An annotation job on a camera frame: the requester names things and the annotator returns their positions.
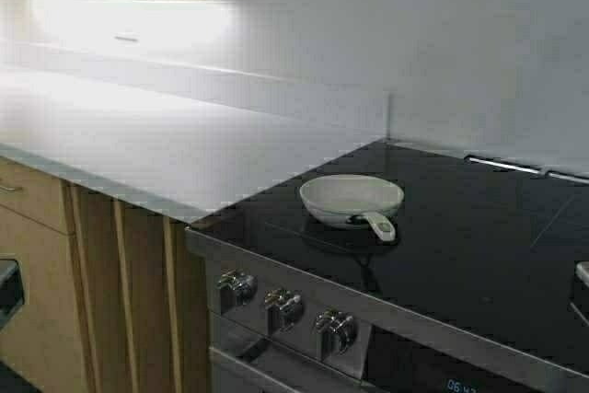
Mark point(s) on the black left base bracket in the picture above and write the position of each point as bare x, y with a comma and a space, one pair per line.
12, 295

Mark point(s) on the stainless steel stove range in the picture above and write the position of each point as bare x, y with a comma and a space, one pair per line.
472, 296

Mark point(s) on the white frying pan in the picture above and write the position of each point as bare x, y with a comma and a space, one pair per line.
351, 201

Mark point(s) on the wooden lower kitchen cabinet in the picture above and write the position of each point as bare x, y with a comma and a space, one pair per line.
114, 301

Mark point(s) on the right chrome stove knob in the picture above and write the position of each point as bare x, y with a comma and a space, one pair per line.
335, 332

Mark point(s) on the middle chrome stove knob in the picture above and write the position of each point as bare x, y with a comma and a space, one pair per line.
283, 309

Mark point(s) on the left chrome stove knob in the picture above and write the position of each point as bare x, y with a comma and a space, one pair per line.
235, 289

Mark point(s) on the chrome stove knob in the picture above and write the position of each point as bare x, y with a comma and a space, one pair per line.
283, 309
335, 332
235, 289

